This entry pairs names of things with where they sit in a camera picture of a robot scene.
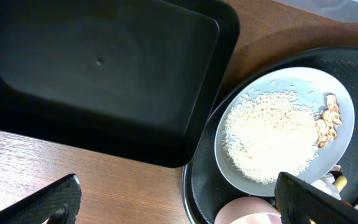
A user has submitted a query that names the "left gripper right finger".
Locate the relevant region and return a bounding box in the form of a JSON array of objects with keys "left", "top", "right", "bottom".
[{"left": 275, "top": 172, "right": 358, "bottom": 224}]

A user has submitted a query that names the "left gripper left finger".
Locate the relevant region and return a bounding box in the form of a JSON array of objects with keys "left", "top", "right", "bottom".
[{"left": 0, "top": 174, "right": 81, "bottom": 224}]

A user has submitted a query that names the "pink bowl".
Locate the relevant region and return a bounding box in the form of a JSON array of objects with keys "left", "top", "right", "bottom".
[{"left": 214, "top": 197, "right": 282, "bottom": 224}]

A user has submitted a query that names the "pile of white rice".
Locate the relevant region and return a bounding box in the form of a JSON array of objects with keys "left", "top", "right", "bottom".
[{"left": 222, "top": 90, "right": 319, "bottom": 185}]

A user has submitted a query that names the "grey plate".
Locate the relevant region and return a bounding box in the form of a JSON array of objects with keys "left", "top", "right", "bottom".
[{"left": 214, "top": 67, "right": 355, "bottom": 197}]

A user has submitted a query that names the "yellow plastic knife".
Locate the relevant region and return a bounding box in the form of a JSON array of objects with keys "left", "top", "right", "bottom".
[{"left": 333, "top": 175, "right": 347, "bottom": 192}]

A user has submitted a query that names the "clear plastic waste bin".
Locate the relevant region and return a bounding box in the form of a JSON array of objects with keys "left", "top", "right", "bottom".
[{"left": 274, "top": 0, "right": 358, "bottom": 23}]

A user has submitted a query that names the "round black serving tray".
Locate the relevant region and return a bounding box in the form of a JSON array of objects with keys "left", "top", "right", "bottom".
[{"left": 181, "top": 47, "right": 358, "bottom": 223}]

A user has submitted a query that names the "black rectangular tray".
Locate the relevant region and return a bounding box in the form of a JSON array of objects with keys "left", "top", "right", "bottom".
[{"left": 0, "top": 0, "right": 240, "bottom": 168}]

